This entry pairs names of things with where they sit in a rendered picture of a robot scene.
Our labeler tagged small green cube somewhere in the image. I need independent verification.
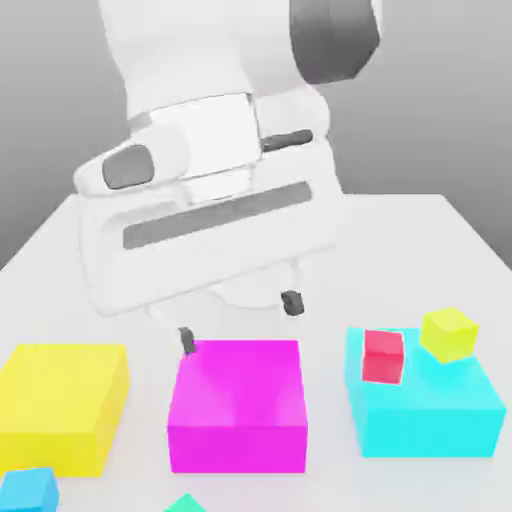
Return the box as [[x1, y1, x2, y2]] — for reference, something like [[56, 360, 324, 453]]
[[162, 492, 208, 512]]

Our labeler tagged large cyan box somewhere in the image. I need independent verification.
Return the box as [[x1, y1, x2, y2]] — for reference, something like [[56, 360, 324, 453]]
[[343, 325, 508, 460]]

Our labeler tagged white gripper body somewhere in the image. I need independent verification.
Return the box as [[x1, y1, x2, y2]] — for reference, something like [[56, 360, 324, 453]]
[[76, 140, 347, 319]]

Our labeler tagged small red cube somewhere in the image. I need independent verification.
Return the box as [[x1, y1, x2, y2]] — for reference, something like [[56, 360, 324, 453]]
[[361, 328, 406, 386]]

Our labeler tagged large yellow box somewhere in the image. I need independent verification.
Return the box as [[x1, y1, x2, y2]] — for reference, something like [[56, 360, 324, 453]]
[[0, 342, 131, 480]]

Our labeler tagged small blue cube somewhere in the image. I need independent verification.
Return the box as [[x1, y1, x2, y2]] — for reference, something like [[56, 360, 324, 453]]
[[0, 466, 60, 512]]

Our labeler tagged large magenta box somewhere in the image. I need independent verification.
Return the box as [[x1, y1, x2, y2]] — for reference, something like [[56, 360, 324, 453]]
[[166, 338, 309, 476]]

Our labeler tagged small yellow-green cube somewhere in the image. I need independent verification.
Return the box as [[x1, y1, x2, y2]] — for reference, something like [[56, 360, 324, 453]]
[[419, 306, 481, 365]]

